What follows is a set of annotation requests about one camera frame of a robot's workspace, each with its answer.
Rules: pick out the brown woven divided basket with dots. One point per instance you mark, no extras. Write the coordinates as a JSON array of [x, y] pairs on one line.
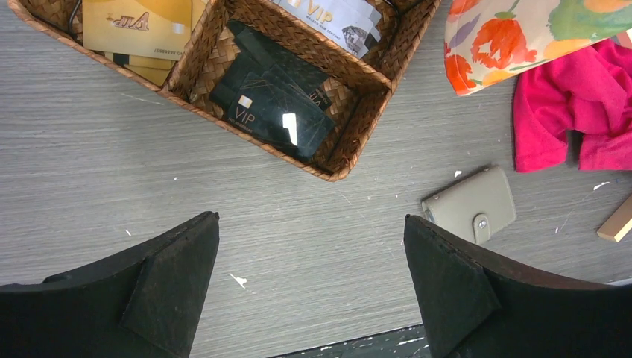
[[358, 88]]

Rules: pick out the black VIP cards in basket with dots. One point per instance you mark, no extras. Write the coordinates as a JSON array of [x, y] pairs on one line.
[[273, 95]]

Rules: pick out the gold VIP cards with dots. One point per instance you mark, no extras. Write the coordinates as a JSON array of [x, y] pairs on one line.
[[146, 37]]

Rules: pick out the pink cloth garment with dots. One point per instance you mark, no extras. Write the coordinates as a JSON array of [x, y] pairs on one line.
[[587, 91]]

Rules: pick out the wooden clothes rack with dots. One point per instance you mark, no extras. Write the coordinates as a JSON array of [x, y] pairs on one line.
[[618, 224]]

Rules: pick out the floral orange paper bag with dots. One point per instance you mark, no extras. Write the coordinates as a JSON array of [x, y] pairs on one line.
[[489, 41]]

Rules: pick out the white VIP cards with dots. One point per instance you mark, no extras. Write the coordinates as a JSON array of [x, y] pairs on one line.
[[350, 24]]

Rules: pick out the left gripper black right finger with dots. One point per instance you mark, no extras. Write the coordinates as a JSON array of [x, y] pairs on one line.
[[477, 303]]

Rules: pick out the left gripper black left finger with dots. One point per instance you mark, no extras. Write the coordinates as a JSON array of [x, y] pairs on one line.
[[144, 301]]

